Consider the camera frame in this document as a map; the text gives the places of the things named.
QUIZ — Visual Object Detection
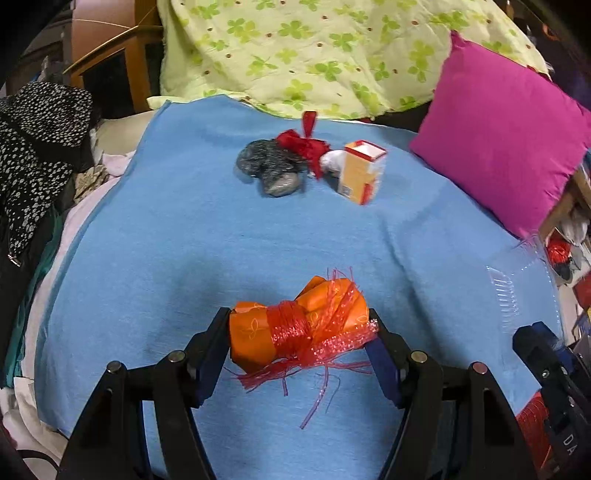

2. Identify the cream pillow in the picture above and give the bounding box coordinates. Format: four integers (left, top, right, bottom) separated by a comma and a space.
95, 111, 155, 155

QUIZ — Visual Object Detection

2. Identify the light blue blanket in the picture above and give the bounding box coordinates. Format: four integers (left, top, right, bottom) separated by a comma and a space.
34, 95, 561, 480

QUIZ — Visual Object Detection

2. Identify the green clover print quilt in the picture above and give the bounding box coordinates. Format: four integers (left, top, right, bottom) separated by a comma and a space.
157, 0, 550, 121

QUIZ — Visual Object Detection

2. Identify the wooden bench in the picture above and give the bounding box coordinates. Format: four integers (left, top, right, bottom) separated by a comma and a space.
538, 166, 591, 241

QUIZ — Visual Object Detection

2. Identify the red plastic basket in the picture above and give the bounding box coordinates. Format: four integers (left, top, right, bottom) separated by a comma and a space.
515, 394, 555, 467

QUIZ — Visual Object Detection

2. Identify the grey plastic bag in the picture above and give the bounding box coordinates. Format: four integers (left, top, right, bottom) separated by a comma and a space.
235, 140, 308, 198

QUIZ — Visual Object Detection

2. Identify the red ribbon bow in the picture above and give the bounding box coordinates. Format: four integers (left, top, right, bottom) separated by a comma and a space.
276, 111, 333, 178

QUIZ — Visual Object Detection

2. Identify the floral cloth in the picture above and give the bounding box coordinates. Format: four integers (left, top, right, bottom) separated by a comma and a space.
74, 166, 110, 200

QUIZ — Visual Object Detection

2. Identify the orange bundle with red mesh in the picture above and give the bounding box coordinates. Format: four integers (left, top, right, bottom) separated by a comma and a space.
229, 267, 379, 430

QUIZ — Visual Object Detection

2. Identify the magenta pillow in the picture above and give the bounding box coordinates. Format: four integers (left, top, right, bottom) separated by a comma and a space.
409, 31, 591, 241

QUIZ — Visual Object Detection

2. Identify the black white dotted garment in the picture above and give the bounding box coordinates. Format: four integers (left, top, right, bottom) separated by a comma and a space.
0, 82, 95, 257

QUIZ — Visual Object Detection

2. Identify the teal cloth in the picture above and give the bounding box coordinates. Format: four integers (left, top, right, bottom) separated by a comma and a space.
2, 249, 63, 384

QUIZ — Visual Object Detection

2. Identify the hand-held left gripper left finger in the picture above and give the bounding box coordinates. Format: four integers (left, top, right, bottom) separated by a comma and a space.
58, 307, 232, 480

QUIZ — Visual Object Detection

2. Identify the orange white medicine box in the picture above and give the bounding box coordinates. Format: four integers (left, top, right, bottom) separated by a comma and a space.
335, 140, 387, 205

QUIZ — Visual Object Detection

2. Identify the wooden cabinet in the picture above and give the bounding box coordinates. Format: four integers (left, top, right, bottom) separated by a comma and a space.
62, 0, 164, 116

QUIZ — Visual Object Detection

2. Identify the clear plastic container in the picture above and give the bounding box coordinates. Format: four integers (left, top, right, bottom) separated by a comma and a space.
485, 228, 561, 333

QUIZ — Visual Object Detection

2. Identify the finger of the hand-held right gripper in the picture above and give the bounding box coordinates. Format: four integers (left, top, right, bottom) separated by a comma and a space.
512, 323, 583, 417

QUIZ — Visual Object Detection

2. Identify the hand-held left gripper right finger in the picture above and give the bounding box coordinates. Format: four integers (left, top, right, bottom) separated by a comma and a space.
365, 308, 536, 480

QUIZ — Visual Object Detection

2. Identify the black cable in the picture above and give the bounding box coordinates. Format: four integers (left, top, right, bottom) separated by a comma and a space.
18, 449, 60, 468

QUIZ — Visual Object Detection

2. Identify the red plastic bag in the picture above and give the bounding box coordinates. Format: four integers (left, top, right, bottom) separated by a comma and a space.
547, 240, 573, 265

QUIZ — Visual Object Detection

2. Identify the white bag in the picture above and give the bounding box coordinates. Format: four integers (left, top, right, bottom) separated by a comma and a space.
318, 150, 347, 178

